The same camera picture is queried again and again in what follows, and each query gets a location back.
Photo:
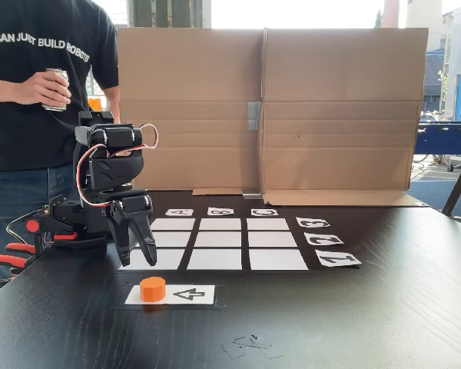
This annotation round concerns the round orange token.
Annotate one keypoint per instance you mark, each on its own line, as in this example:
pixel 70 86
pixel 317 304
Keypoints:
pixel 152 290

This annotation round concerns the silver drink can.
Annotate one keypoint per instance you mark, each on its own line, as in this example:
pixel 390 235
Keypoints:
pixel 58 74

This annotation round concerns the white nine-square grid sheet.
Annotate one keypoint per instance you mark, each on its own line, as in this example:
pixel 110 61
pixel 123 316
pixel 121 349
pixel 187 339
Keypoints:
pixel 215 259

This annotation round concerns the person's right hand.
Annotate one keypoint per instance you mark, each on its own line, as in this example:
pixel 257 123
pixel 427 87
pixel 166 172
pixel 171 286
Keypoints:
pixel 40 89

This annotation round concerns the white arrow paper sheet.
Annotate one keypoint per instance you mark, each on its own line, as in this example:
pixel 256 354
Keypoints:
pixel 199 294

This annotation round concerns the paper sheet letter B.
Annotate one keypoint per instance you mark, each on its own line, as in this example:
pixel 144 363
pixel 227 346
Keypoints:
pixel 220 211

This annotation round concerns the black red bar clamp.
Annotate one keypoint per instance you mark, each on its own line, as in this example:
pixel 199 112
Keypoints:
pixel 32 227
pixel 5 261

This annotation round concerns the gray tape strip on cardboard flap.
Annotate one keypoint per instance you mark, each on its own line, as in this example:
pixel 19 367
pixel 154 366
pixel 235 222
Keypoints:
pixel 252 196

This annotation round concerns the person in black shirt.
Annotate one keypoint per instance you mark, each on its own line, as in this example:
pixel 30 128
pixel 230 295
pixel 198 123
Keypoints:
pixel 27 130

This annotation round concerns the brown cardboard panel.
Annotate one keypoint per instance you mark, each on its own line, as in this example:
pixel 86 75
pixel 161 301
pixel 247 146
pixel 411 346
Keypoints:
pixel 342 96
pixel 188 77

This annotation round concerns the clear tape scraps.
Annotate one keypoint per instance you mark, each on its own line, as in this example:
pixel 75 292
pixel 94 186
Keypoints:
pixel 249 344

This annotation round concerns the paper sheet number 3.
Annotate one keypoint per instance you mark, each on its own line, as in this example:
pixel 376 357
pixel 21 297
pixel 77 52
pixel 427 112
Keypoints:
pixel 312 222

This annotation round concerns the paper sheet number 2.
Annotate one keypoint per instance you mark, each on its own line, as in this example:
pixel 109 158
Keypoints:
pixel 323 238

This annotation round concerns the paper sheet number 1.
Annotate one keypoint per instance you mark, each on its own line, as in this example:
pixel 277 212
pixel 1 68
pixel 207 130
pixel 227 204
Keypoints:
pixel 338 258

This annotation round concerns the blue foosball table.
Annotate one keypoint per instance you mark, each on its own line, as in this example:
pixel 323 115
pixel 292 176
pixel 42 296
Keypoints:
pixel 445 138

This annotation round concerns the gray tape strip on cardboard wall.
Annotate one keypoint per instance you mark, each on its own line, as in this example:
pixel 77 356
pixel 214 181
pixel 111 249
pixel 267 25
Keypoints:
pixel 254 115

